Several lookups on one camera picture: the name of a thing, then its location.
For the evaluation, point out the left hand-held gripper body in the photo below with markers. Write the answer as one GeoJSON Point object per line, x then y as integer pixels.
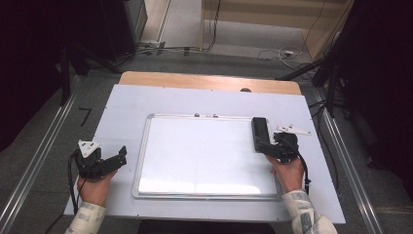
{"type": "Point", "coordinates": [90, 164]}

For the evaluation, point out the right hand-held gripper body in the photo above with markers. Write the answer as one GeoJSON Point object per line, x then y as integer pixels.
{"type": "Point", "coordinates": [287, 144]}

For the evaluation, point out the black whiteboard eraser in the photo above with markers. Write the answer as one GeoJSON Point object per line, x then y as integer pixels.
{"type": "Point", "coordinates": [260, 131]}

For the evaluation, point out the person's left hand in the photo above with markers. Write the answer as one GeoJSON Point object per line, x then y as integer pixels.
{"type": "Point", "coordinates": [94, 190]}

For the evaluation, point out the person's right hand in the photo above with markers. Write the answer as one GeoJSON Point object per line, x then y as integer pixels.
{"type": "Point", "coordinates": [289, 175]}

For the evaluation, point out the white table cover sheet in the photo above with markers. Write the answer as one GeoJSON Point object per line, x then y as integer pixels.
{"type": "Point", "coordinates": [126, 107]}

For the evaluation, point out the small dark round object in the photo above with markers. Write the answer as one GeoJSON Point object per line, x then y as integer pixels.
{"type": "Point", "coordinates": [245, 90]}

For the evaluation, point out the metal-framed whiteboard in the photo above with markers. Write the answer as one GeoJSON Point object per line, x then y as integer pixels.
{"type": "Point", "coordinates": [201, 156]}

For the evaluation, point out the black metal stand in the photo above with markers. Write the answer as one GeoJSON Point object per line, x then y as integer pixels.
{"type": "Point", "coordinates": [65, 81]}
{"type": "Point", "coordinates": [331, 91]}

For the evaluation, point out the wooden table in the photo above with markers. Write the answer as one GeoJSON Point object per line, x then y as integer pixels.
{"type": "Point", "coordinates": [195, 80]}

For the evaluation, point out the grey power strip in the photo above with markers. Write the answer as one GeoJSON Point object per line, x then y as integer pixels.
{"type": "Point", "coordinates": [152, 45]}

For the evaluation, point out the light wooden shelf unit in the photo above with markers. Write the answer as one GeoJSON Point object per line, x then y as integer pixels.
{"type": "Point", "coordinates": [259, 16]}

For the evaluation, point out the black cabinet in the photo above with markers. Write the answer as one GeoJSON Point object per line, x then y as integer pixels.
{"type": "Point", "coordinates": [120, 26]}

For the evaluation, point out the aluminium floor rail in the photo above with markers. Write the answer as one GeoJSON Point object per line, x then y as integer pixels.
{"type": "Point", "coordinates": [350, 182]}
{"type": "Point", "coordinates": [39, 152]}

